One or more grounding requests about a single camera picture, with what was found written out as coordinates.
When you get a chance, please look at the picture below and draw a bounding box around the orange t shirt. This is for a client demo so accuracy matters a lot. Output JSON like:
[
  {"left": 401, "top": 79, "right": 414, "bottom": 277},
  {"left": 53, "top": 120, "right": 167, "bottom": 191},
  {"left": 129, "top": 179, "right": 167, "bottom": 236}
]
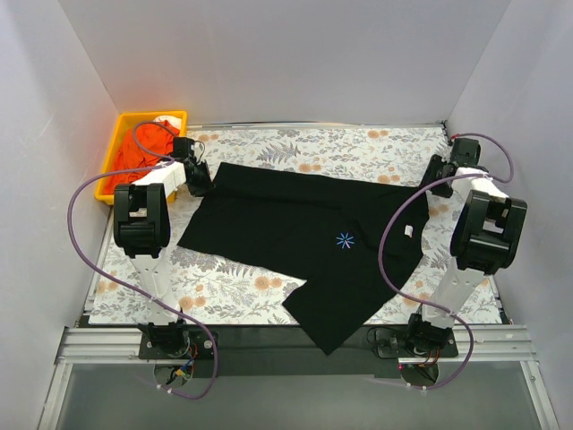
[{"left": 109, "top": 120, "right": 180, "bottom": 185}]

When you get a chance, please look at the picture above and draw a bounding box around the floral table cloth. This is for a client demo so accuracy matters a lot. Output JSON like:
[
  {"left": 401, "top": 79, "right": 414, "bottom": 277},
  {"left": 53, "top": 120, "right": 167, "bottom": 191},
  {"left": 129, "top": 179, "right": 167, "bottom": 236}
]
[{"left": 85, "top": 126, "right": 463, "bottom": 325}]

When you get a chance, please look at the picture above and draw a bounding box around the yellow plastic bin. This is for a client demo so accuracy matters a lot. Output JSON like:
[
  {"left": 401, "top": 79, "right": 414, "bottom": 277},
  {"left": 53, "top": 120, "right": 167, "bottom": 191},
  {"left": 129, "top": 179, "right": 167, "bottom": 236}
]
[{"left": 93, "top": 109, "right": 188, "bottom": 207}]

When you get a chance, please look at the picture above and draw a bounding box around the black t shirt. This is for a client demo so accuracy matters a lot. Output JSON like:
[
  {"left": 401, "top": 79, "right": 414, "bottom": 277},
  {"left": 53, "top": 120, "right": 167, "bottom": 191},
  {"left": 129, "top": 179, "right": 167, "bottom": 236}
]
[{"left": 179, "top": 163, "right": 429, "bottom": 354}]

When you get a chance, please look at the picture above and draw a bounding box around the aluminium frame rail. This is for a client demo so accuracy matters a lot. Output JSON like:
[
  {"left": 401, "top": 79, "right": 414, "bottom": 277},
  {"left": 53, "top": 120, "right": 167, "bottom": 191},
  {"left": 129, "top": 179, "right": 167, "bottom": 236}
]
[{"left": 39, "top": 324, "right": 559, "bottom": 429}]

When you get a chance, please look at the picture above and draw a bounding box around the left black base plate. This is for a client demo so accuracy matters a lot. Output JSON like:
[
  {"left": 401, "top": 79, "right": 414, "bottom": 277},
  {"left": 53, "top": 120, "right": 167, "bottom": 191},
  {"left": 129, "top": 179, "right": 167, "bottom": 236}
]
[{"left": 138, "top": 330, "right": 218, "bottom": 360}]

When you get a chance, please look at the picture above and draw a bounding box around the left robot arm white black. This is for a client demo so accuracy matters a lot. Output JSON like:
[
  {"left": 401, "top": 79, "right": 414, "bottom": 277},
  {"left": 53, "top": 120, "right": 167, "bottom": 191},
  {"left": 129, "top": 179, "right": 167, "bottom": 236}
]
[{"left": 114, "top": 137, "right": 212, "bottom": 358}]

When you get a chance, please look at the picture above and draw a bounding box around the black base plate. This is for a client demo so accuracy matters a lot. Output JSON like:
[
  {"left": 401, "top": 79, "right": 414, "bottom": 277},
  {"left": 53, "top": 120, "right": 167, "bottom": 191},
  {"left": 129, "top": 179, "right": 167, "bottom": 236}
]
[
  {"left": 366, "top": 325, "right": 458, "bottom": 361},
  {"left": 138, "top": 330, "right": 218, "bottom": 360}
]

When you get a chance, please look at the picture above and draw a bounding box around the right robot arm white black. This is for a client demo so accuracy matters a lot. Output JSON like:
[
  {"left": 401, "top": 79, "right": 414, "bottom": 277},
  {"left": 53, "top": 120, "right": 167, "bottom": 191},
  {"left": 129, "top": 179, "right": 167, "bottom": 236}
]
[{"left": 405, "top": 133, "right": 527, "bottom": 357}]

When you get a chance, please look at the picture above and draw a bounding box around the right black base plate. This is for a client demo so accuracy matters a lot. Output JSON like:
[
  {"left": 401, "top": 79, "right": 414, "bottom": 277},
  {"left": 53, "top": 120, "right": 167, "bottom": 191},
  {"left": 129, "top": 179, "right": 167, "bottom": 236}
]
[{"left": 366, "top": 325, "right": 458, "bottom": 361}]

